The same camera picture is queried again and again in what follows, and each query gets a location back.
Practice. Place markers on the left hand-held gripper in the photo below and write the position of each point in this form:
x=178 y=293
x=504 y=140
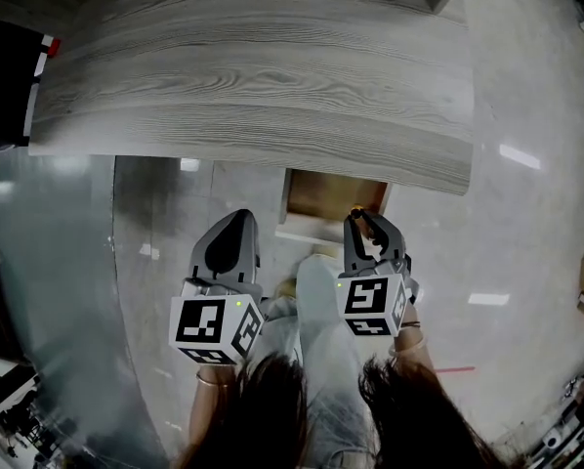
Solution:
x=209 y=325

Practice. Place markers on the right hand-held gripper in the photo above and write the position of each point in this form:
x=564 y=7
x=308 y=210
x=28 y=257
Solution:
x=365 y=301

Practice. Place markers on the wooden desk drawer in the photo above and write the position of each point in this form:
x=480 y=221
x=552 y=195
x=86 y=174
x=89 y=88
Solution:
x=321 y=193

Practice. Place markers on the person's left forearm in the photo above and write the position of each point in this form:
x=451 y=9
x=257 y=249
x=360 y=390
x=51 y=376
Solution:
x=209 y=408

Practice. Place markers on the person's right forearm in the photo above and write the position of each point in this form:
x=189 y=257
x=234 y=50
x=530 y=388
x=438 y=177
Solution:
x=414 y=345

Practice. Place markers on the person's beige shoe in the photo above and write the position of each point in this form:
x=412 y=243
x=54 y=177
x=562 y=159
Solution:
x=286 y=288

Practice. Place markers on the person's light grey trousers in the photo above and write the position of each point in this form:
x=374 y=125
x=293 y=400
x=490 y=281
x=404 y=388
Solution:
x=321 y=311

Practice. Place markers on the black wrist band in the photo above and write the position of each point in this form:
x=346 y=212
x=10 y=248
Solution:
x=411 y=325

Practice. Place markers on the pale pink bangle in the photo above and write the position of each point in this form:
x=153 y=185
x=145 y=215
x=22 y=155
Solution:
x=409 y=349

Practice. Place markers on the red floor tape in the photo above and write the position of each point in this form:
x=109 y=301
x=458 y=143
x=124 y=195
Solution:
x=455 y=370

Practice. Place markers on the grey wooden desk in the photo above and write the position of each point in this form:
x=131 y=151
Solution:
x=248 y=91

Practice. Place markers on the white equipment table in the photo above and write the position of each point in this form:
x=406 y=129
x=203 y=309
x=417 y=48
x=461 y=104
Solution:
x=9 y=398

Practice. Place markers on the small red object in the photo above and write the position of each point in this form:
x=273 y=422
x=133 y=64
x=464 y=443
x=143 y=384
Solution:
x=54 y=47

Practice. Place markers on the black chair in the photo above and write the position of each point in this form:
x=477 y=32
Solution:
x=4 y=86

